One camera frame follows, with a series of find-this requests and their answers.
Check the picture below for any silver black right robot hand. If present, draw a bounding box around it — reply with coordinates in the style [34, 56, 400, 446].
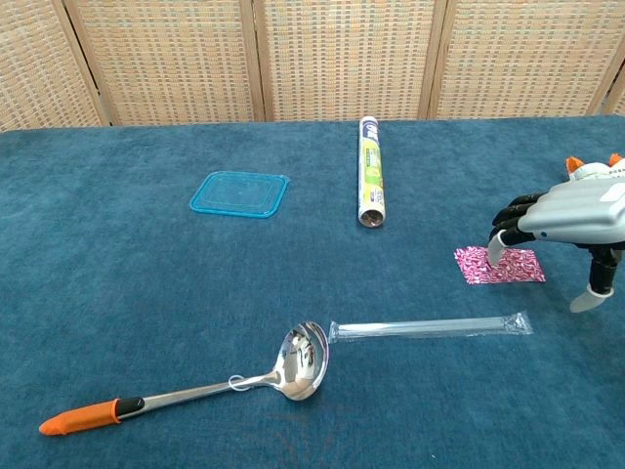
[487, 180, 625, 314]

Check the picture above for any pink patterned wrapper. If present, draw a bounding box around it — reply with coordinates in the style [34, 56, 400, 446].
[454, 245, 547, 285]

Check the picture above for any woven bamboo screen panel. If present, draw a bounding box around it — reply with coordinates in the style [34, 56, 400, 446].
[251, 0, 448, 123]
[0, 0, 111, 132]
[417, 0, 625, 121]
[62, 0, 268, 127]
[601, 72, 625, 117]

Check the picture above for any clear wrapped straw pack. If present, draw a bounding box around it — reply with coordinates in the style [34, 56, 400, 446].
[328, 311, 534, 346]

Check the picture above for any cling film roll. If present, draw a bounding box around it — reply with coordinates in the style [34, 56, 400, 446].
[357, 115, 387, 230]

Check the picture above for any blue transparent plastic lid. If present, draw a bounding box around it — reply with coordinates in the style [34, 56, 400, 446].
[188, 170, 291, 220]

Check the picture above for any blue felt table cover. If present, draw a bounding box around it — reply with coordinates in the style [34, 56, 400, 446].
[0, 114, 625, 469]

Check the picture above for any steel ladle orange handle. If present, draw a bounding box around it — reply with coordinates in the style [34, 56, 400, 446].
[38, 320, 330, 437]

